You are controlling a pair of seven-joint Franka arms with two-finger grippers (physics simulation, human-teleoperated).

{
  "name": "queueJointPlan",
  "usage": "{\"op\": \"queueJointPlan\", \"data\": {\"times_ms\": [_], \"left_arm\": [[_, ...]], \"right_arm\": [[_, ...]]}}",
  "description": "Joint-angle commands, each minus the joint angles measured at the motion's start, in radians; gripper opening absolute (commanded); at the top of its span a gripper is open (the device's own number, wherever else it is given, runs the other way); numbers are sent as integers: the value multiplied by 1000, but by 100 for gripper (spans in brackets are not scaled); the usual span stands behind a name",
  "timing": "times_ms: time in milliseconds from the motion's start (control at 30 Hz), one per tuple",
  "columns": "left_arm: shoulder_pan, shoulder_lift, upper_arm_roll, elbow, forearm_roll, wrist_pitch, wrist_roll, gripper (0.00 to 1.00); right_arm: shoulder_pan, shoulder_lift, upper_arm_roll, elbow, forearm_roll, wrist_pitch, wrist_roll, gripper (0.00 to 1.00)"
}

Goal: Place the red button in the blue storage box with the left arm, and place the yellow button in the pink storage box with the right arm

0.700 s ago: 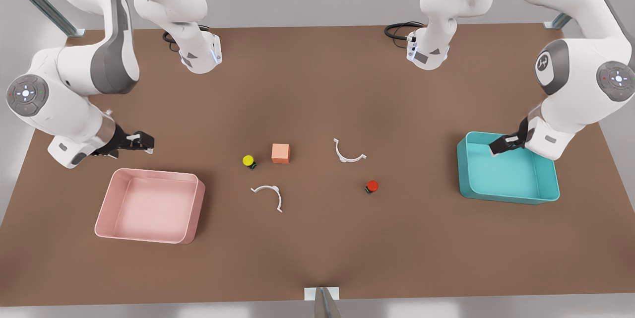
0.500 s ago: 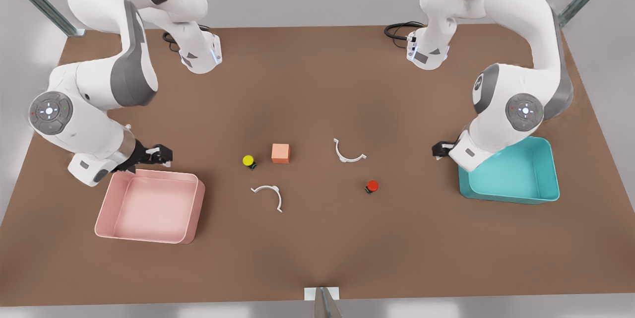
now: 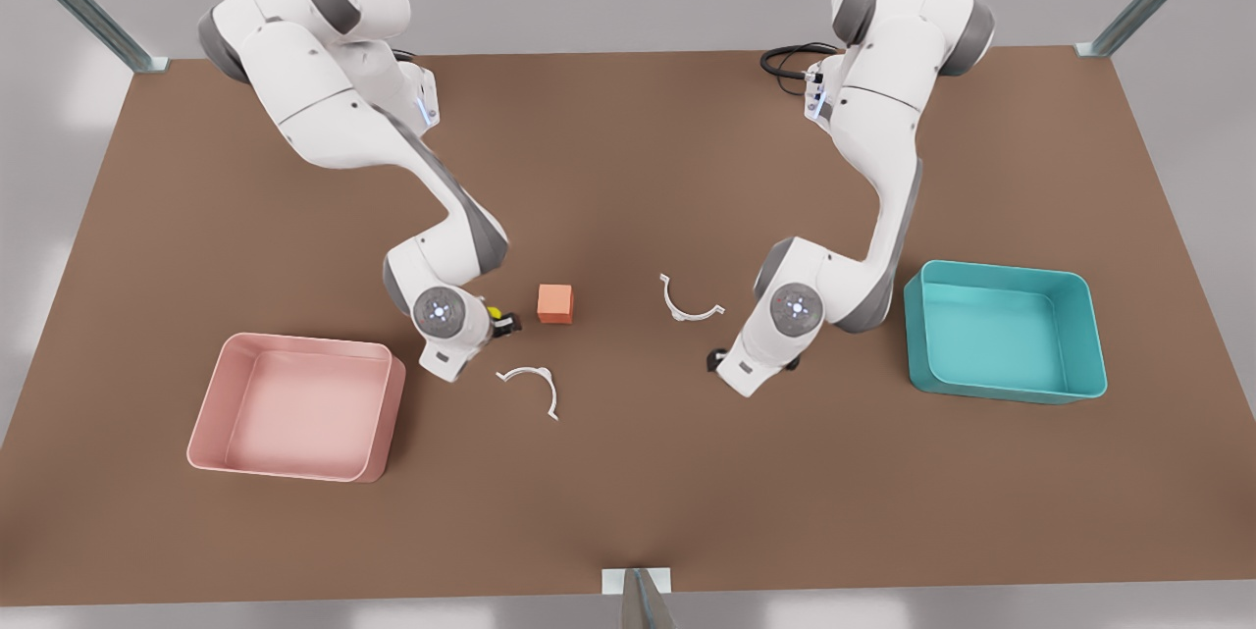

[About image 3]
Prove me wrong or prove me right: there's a blue storage box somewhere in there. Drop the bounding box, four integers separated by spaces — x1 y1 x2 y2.
903 259 1109 406

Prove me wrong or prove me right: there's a pink storage box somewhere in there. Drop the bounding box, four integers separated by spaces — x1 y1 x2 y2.
186 332 407 485

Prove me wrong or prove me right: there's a white curved clip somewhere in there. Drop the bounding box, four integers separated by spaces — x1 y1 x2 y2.
658 272 728 325
495 365 561 423

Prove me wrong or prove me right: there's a red cube button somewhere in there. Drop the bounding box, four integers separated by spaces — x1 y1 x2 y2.
537 284 575 327

